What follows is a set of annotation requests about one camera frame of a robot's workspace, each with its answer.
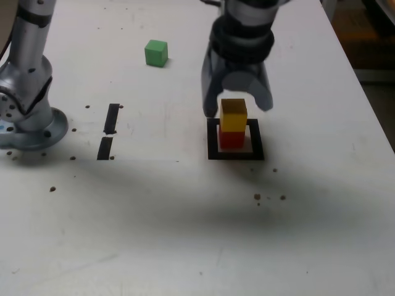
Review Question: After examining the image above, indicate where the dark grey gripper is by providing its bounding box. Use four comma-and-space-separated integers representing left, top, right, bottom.
201, 50, 275, 118

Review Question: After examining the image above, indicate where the yellow cube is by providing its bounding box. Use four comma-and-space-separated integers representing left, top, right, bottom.
219, 98, 249, 133

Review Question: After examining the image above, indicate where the red cube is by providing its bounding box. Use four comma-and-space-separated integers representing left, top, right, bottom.
218, 125, 246, 150

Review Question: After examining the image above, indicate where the green cube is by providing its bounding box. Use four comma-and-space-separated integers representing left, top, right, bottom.
144, 39, 169, 67

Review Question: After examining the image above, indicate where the black tape square outline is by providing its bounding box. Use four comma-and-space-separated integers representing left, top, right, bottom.
206, 118, 266, 162

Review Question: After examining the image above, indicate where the black tape strip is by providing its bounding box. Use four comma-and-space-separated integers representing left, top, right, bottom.
96, 103, 121, 162

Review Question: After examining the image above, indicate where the grey metal bar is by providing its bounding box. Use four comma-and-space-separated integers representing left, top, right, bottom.
354, 68, 395, 83

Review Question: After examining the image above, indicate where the grey metal post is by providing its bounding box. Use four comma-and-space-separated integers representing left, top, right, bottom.
320, 0, 338, 22

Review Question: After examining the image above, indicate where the dark cable at arm base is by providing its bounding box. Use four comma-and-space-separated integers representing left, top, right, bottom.
0, 29, 15, 61

